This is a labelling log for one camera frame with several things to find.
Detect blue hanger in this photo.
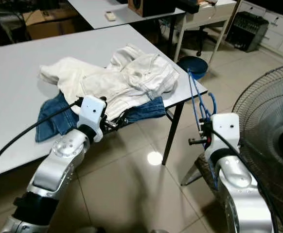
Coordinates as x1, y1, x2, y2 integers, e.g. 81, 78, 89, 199
188, 68, 217, 190

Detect white jeans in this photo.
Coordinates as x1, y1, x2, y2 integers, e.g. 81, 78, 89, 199
39, 44, 181, 121

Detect brown plaid chair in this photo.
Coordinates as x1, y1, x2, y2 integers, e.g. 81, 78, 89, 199
180, 154, 225, 195

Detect blue jeans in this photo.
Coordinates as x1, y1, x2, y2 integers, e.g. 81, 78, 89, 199
35, 92, 167, 143

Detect blue plastic basin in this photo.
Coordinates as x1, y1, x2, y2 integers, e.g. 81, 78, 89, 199
177, 56, 209, 81

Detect black standing fan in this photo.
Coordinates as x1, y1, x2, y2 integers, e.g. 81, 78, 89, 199
231, 62, 283, 231

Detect white table black legs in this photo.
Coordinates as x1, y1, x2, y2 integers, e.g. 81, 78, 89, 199
0, 24, 208, 180
66, 0, 198, 56

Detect black audio mixer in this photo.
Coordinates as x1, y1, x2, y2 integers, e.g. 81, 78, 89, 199
226, 11, 269, 53

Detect brown cardboard box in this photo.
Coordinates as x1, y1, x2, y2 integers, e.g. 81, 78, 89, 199
25, 9, 81, 41

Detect cream desk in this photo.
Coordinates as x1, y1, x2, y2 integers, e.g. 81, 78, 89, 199
173, 0, 242, 64

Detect brown wooden speaker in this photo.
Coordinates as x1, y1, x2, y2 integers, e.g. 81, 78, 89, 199
128, 0, 176, 17

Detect white drawer cabinet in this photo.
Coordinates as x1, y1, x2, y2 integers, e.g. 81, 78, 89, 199
239, 0, 283, 61

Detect black device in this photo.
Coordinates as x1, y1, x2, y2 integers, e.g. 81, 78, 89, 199
175, 0, 200, 14

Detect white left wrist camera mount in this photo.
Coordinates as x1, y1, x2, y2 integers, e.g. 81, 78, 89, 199
78, 95, 108, 142

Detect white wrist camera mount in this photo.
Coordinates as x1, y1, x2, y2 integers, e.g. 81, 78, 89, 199
78, 95, 108, 142
205, 113, 240, 163

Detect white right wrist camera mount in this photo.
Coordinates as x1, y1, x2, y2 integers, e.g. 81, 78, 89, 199
205, 113, 240, 163

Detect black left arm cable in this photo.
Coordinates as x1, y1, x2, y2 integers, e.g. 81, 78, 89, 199
0, 99, 84, 173

